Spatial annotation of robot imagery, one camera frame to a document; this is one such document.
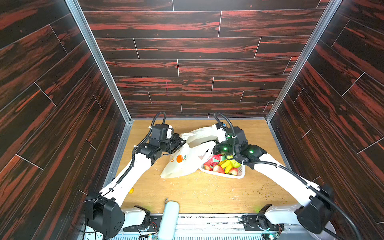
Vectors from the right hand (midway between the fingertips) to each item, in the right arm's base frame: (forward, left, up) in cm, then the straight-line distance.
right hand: (208, 141), depth 76 cm
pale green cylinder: (-33, +19, -21) cm, 44 cm away
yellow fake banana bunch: (-3, -13, -19) cm, 23 cm away
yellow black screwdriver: (-19, +43, -23) cm, 52 cm away
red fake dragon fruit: (-3, -5, -13) cm, 15 cm away
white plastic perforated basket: (-10, -19, -16) cm, 27 cm away
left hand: (0, +11, 0) cm, 11 cm away
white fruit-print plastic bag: (-10, +10, -1) cm, 14 cm away
